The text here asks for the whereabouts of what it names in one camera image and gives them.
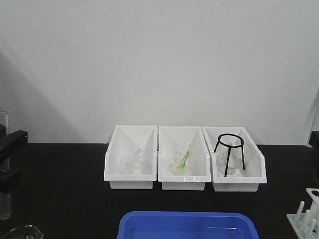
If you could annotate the white test tube rack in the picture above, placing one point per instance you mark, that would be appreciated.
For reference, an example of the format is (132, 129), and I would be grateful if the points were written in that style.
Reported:
(306, 224)

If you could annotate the white left storage bin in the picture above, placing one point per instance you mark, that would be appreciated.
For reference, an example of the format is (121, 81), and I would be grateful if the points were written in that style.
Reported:
(127, 138)

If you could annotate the white middle storage bin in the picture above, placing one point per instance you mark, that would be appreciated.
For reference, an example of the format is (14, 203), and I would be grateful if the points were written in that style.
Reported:
(200, 168)

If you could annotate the clear glass test tube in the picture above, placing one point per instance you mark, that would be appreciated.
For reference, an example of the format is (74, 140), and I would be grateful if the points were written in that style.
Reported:
(5, 198)

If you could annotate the glass flask in bin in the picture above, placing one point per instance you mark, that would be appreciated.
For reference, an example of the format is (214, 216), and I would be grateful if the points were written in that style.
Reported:
(229, 163)

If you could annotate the clear glass beaker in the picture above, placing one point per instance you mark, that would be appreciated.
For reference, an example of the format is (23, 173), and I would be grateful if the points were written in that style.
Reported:
(24, 232)

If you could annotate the white right storage bin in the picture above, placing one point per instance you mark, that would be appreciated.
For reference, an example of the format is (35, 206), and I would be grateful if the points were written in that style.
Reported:
(247, 180)

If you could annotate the black wire tripod stand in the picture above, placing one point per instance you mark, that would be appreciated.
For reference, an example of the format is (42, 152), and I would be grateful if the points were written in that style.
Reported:
(231, 141)

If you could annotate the white storage bin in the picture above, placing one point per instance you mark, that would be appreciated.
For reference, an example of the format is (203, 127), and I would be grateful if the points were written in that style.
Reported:
(247, 180)
(200, 168)
(127, 138)

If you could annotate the yellow green droppers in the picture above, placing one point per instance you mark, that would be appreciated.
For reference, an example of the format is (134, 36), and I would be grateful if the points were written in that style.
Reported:
(184, 158)

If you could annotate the blue plastic tray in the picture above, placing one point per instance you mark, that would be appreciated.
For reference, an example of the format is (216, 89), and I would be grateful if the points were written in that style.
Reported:
(185, 225)

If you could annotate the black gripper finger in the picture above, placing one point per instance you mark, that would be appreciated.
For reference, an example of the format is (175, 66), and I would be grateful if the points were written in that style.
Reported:
(9, 180)
(10, 142)

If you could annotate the clear beaker in middle bin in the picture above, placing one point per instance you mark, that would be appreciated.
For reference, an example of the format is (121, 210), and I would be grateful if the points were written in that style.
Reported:
(183, 152)

